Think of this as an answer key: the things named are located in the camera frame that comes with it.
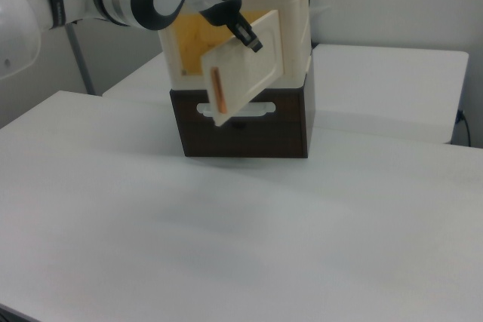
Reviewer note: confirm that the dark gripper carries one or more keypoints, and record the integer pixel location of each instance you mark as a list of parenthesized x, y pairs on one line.
[(220, 11)]

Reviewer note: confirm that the cream cabinet door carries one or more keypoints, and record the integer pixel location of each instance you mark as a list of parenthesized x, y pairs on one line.
[(249, 69)]

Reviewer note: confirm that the dark brown wooden drawer box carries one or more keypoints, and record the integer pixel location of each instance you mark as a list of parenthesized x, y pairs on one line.
[(241, 141)]

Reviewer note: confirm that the cream plastic cabinet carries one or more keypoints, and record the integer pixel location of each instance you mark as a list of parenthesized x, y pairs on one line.
[(294, 16)]

